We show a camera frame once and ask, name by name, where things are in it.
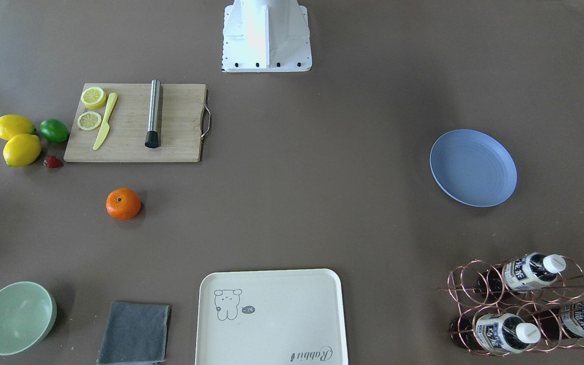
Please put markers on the steel cocktail muddler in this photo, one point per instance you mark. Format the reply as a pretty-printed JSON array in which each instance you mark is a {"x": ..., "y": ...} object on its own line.
[{"x": 152, "y": 140}]

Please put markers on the lower whole lemon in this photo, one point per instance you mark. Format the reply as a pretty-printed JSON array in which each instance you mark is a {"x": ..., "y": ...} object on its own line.
[{"x": 22, "y": 150}]

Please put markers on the orange fruit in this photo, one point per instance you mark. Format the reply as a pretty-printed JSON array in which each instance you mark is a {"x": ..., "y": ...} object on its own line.
[{"x": 123, "y": 204}]

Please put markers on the whole lemon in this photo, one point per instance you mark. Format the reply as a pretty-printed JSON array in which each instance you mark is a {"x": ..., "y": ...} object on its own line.
[
  {"x": 14, "y": 124},
  {"x": 22, "y": 150}
]

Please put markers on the blue plate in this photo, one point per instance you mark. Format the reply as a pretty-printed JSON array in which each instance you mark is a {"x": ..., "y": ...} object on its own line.
[{"x": 473, "y": 168}]

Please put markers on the lemon slice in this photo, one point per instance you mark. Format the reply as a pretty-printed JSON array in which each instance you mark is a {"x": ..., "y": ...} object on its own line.
[{"x": 89, "y": 120}]

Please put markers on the dark bottle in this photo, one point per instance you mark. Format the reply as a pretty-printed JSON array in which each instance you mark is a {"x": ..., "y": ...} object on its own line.
[
  {"x": 521, "y": 275},
  {"x": 494, "y": 334},
  {"x": 563, "y": 323}
]

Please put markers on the cream rabbit tray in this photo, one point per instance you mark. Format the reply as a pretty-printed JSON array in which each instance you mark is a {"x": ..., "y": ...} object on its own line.
[{"x": 271, "y": 317}]

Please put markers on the copper wire bottle rack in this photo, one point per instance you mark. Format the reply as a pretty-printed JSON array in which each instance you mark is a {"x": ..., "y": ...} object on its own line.
[{"x": 568, "y": 289}]

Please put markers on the yellow plastic knife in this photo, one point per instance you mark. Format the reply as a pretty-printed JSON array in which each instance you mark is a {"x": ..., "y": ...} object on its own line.
[{"x": 105, "y": 128}]

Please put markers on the lemon half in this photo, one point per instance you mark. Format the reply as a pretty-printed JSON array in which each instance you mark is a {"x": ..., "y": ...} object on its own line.
[{"x": 93, "y": 97}]

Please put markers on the red strawberry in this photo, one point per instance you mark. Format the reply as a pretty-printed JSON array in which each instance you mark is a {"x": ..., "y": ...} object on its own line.
[{"x": 52, "y": 162}]

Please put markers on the upper whole lemon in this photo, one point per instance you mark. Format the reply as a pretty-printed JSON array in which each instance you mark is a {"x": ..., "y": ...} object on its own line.
[{"x": 14, "y": 124}]

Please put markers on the wooden cutting board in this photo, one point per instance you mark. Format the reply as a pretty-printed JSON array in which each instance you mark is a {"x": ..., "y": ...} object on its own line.
[{"x": 180, "y": 127}]

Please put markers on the bottom dark bottle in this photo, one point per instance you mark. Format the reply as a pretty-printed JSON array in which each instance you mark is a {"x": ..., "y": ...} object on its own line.
[
  {"x": 563, "y": 323},
  {"x": 494, "y": 334}
]

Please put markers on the grey folded cloth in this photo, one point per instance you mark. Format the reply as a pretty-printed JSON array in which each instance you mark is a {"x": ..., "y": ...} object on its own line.
[{"x": 135, "y": 333}]

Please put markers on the green lime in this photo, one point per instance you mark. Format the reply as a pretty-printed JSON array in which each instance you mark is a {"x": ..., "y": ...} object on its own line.
[{"x": 54, "y": 131}]

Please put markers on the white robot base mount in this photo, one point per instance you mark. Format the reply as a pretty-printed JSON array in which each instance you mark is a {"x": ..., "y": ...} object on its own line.
[{"x": 266, "y": 36}]

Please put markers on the green bowl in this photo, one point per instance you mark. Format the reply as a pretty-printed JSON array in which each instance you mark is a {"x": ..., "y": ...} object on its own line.
[{"x": 27, "y": 314}]

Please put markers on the top dark bottle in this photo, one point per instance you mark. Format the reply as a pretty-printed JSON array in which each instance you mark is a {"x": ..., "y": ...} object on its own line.
[{"x": 521, "y": 275}]

